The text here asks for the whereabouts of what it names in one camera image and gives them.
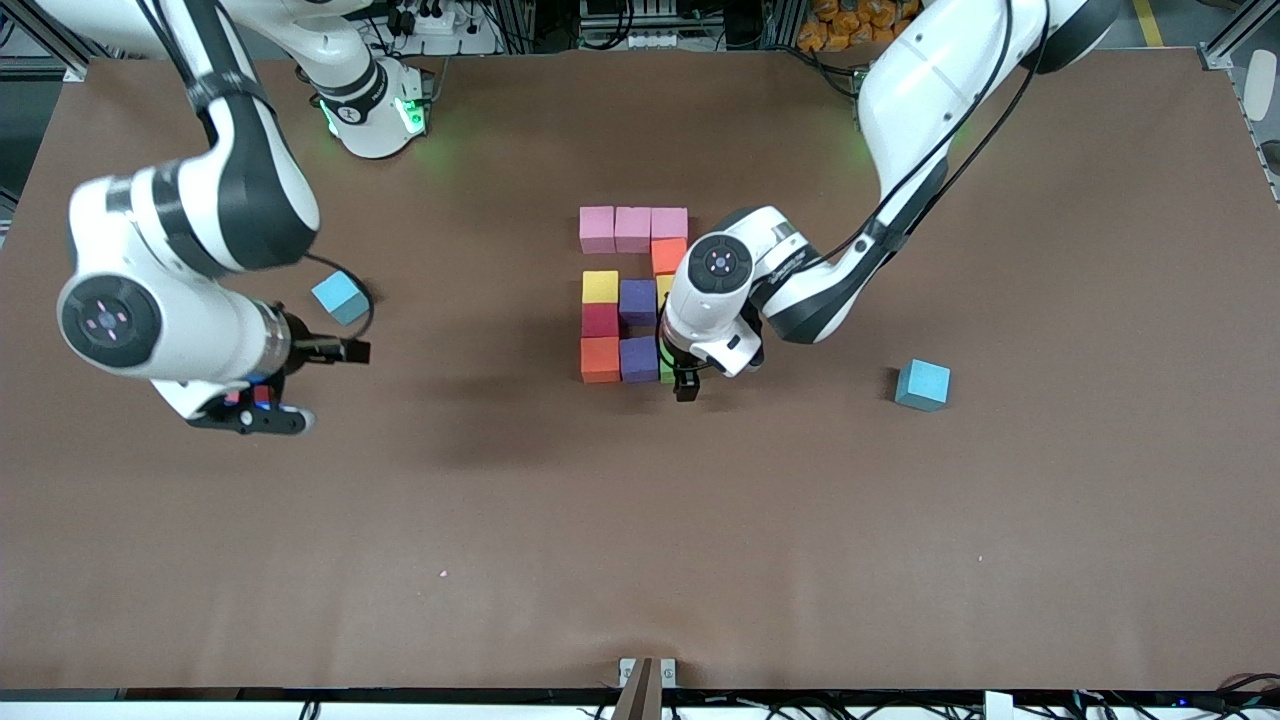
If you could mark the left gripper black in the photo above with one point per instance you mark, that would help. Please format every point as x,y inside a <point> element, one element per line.
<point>685,382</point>

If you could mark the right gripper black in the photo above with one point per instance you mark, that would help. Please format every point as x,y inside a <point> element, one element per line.
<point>303,346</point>

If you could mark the green foam cube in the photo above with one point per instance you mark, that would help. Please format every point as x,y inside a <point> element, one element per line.
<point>666,374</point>

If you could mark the purple foam cube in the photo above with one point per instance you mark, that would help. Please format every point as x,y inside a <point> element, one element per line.
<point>639,360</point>
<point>638,302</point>

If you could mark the orange foam cube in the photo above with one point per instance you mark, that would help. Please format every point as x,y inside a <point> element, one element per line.
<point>600,360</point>
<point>668,256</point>

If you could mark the yellow foam cube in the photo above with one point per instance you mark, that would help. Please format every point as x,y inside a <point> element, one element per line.
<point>664,288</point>
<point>600,287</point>

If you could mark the red foam cube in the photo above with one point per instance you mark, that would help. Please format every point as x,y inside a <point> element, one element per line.
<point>600,320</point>
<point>262,393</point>

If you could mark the pink foam cube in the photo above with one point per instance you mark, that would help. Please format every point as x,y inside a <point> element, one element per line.
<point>632,230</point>
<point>597,230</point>
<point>669,222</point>

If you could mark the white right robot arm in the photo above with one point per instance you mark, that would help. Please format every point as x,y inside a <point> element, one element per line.
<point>200,320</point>

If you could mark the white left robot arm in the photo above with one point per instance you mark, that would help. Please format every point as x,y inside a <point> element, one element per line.
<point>930,70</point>

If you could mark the cyan foam cube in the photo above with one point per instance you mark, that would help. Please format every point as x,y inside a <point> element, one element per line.
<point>338,295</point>
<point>922,385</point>

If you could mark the brown wooden strip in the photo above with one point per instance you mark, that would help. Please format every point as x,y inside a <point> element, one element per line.
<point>640,695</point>

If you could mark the white power strip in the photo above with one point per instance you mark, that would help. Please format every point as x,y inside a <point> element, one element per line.
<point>465,30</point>

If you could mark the white round plastic object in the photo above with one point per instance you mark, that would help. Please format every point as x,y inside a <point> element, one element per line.
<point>1262,85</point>

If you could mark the metal table bracket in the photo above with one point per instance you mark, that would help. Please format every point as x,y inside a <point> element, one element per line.
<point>628,670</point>

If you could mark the aluminium frame profile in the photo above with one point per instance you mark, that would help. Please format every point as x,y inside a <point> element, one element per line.
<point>62,66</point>
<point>1240,35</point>

